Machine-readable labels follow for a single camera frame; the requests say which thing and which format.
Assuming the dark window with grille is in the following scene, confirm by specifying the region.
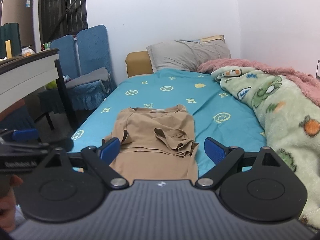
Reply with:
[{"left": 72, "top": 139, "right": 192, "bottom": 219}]
[{"left": 39, "top": 0, "right": 88, "bottom": 44}]

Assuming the green cartoon fleece blanket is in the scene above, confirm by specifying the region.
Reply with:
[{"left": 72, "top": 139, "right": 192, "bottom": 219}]
[{"left": 211, "top": 66, "right": 319, "bottom": 231}]

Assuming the silver refrigerator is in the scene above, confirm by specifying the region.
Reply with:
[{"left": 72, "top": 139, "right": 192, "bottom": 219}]
[{"left": 1, "top": 0, "right": 35, "bottom": 50}]

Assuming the teal smiley bed sheet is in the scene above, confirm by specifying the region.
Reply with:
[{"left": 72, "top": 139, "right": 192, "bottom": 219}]
[{"left": 71, "top": 69, "right": 266, "bottom": 176}]

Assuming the tan brown t-shirt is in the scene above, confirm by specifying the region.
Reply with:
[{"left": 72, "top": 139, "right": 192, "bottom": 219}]
[{"left": 102, "top": 105, "right": 199, "bottom": 184}]

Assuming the grey folded cloth on chair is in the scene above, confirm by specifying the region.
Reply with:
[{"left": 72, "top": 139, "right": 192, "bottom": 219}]
[{"left": 66, "top": 67, "right": 110, "bottom": 89}]

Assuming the dark green folding screen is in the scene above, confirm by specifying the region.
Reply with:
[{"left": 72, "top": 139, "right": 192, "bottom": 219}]
[{"left": 0, "top": 23, "right": 22, "bottom": 58}]

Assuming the white and black desk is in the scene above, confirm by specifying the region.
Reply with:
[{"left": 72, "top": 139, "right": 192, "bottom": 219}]
[{"left": 1, "top": 49, "right": 59, "bottom": 112}]

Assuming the blue covered chair near wall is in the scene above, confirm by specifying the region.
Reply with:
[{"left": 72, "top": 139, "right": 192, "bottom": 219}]
[{"left": 68, "top": 25, "right": 116, "bottom": 111}]

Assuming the green plush toy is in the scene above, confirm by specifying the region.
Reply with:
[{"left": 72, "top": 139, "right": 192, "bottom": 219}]
[{"left": 45, "top": 80, "right": 57, "bottom": 90}]

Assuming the person's left hand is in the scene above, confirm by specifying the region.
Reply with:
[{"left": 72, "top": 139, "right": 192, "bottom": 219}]
[{"left": 0, "top": 175, "right": 23, "bottom": 232}]

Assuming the pink fluffy blanket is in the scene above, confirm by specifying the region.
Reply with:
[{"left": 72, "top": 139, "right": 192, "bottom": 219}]
[{"left": 196, "top": 59, "right": 320, "bottom": 106}]

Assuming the blue covered chair left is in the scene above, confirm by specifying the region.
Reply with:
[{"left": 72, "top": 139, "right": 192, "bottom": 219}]
[{"left": 37, "top": 35, "right": 79, "bottom": 130}]

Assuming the grey pillow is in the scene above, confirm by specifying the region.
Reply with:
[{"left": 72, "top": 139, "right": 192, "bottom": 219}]
[{"left": 146, "top": 39, "right": 231, "bottom": 72}]

